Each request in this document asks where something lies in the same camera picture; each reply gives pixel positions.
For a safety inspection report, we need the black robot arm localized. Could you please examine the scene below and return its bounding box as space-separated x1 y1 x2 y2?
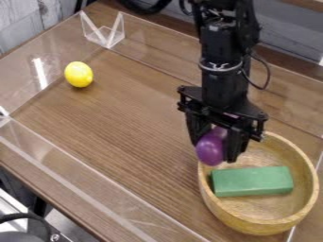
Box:
178 0 269 165

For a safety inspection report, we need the clear acrylic corner bracket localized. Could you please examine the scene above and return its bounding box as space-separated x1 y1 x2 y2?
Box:
81 10 126 49

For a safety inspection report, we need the black metal bracket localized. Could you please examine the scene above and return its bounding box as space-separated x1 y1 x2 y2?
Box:
29 219 74 242

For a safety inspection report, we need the yellow toy lemon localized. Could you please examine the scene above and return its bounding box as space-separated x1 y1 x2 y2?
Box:
65 61 94 88

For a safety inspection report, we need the brown wooden bowl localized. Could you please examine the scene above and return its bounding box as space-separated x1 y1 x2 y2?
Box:
198 131 319 236

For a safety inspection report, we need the green rectangular block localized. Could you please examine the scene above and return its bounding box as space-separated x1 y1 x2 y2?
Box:
211 166 294 197

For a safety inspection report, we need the purple toy eggplant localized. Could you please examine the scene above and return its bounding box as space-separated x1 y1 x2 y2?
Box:
197 127 227 166

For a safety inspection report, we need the black cable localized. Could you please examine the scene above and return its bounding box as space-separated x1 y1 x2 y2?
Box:
118 0 174 15

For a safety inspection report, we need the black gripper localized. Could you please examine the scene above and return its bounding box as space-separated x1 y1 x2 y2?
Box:
178 53 271 164

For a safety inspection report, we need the clear acrylic tray wall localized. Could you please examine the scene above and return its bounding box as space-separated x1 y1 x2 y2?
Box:
0 114 210 242

